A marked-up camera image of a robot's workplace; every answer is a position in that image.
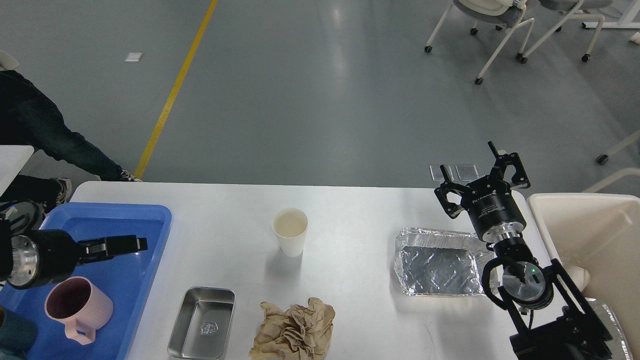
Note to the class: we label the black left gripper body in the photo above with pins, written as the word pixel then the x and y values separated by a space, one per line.
pixel 42 257

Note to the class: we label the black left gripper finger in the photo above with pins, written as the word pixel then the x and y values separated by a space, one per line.
pixel 106 248

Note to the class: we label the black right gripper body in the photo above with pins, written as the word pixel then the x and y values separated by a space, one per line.
pixel 492 209

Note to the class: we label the aluminium foil tray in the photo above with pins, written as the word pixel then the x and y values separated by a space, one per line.
pixel 430 262

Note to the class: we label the pink mug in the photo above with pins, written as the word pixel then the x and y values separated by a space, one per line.
pixel 80 307

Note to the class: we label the stainless steel rectangular tray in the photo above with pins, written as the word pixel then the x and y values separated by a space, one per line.
pixel 203 323

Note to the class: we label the white paper cup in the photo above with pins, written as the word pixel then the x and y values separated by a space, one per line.
pixel 290 227

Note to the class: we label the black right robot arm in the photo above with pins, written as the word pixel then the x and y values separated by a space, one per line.
pixel 553 320

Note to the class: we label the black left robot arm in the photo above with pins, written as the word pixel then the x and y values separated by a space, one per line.
pixel 7 232

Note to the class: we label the clear floor plate left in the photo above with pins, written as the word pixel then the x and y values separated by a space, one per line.
pixel 437 174

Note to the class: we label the blue plastic tray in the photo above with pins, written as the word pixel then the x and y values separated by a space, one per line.
pixel 126 279

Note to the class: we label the dark teal cup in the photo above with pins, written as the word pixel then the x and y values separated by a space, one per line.
pixel 17 335

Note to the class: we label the cream plastic bin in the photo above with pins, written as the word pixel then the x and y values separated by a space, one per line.
pixel 599 233

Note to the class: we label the white side table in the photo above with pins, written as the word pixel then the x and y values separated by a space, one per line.
pixel 12 159

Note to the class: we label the seated person in jeans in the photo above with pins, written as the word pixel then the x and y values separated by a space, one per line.
pixel 29 118

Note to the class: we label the foil tray inside bin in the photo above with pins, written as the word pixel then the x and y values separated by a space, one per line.
pixel 618 345

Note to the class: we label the crumpled brown paper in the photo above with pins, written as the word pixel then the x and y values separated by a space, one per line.
pixel 298 333

